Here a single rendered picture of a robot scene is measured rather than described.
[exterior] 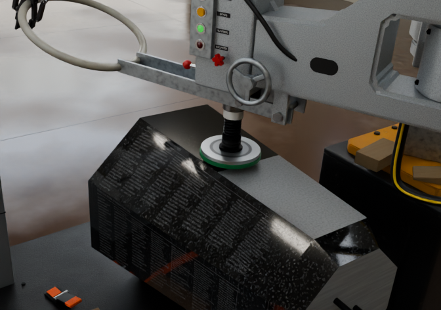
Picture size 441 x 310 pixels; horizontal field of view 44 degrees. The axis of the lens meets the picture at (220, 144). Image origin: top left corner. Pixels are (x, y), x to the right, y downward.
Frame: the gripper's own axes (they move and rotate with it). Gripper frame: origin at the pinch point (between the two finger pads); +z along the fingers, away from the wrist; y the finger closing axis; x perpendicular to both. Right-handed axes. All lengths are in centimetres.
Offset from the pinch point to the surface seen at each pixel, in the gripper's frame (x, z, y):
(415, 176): 2, -21, 158
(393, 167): -32, -38, 138
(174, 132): -3, 10, 71
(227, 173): -27, -2, 96
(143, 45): 10.0, -10.7, 44.2
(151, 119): 5, 16, 59
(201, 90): -19, -22, 75
